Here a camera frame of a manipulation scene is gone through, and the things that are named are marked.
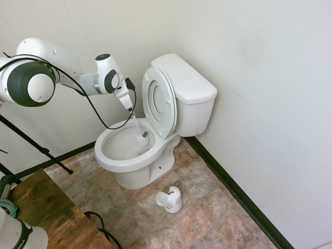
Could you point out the white toilet brush holder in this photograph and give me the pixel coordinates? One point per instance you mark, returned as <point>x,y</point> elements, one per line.
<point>171,205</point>

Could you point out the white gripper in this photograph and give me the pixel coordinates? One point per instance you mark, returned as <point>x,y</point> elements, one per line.
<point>125,99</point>

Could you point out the white tank lid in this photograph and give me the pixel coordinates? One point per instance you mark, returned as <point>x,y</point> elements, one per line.
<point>181,77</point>

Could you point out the white toilet bowl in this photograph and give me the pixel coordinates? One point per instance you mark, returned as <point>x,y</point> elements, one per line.
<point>135,168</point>

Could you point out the white toilet seat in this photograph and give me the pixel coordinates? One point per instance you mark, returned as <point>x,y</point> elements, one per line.
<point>166,122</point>

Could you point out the dark wooden table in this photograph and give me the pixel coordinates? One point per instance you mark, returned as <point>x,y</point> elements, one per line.
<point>52,207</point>

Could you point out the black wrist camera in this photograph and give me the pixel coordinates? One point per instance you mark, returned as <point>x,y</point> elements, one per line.
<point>130,83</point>

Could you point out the black camera tripod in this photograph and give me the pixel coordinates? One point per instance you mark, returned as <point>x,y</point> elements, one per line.
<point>39,149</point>

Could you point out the white toilet brush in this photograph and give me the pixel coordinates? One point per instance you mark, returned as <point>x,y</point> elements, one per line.
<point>143,139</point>

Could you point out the dark cylindrical post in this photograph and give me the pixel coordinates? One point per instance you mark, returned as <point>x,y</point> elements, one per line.
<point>5,185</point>

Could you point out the white toilet lid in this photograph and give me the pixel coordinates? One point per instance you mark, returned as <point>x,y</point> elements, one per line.
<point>158,98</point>

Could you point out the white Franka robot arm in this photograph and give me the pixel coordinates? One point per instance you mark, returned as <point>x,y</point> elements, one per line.
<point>62,67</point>

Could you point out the white toilet tank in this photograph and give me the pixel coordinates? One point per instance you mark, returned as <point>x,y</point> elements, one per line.
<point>194,116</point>

